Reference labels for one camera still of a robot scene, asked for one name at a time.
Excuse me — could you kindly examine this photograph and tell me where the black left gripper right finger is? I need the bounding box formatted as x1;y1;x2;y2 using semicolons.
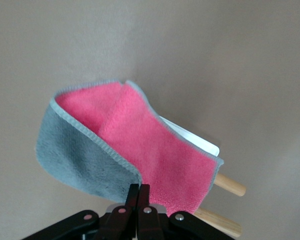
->
136;184;238;240

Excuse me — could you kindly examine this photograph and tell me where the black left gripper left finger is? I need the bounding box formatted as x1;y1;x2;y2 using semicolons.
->
22;183;141;240

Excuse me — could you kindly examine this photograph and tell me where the pink and grey microfibre cloth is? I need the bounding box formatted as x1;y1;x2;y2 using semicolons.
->
35;79;225;218

